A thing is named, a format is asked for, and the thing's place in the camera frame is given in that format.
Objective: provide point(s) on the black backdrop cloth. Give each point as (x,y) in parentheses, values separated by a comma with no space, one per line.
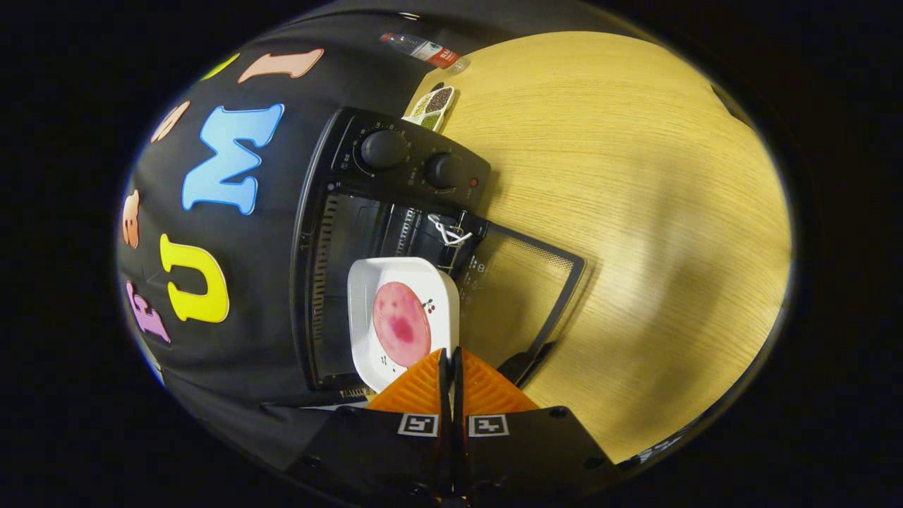
(275,282)

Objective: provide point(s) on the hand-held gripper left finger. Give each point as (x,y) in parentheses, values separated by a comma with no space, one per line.
(388,451)

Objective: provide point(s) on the plastic bottle red label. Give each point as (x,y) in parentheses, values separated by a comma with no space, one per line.
(423,49)

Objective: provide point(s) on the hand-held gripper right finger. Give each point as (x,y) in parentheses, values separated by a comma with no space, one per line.
(522,451)

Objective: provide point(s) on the white divided bean dish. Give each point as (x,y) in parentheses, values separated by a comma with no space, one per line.
(437,102)

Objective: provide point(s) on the black toaster oven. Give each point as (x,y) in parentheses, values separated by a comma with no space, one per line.
(416,152)

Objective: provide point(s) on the white square plate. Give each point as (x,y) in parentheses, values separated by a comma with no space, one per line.
(367,296)

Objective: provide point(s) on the pink round ham slice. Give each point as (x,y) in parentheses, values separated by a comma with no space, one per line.
(402,324)

